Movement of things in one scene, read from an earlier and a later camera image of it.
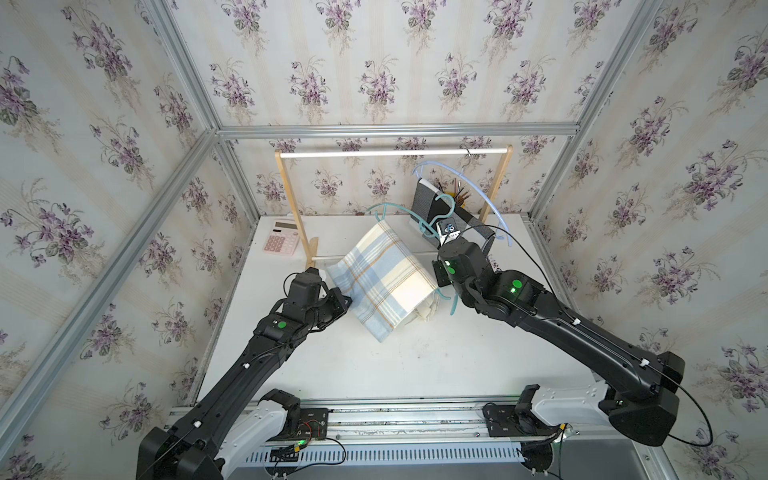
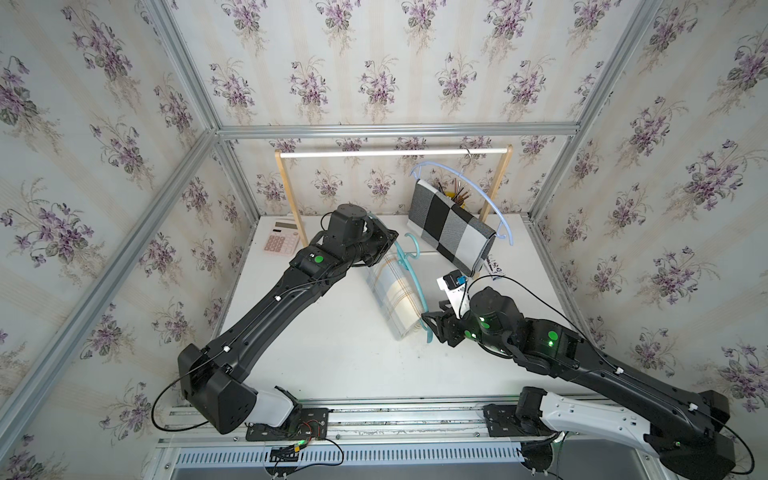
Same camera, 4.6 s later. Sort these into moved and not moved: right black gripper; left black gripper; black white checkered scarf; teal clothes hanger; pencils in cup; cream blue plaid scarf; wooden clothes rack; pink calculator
Moved: teal clothes hanger; right black gripper; cream blue plaid scarf; left black gripper
Not moved: pink calculator; wooden clothes rack; pencils in cup; black white checkered scarf
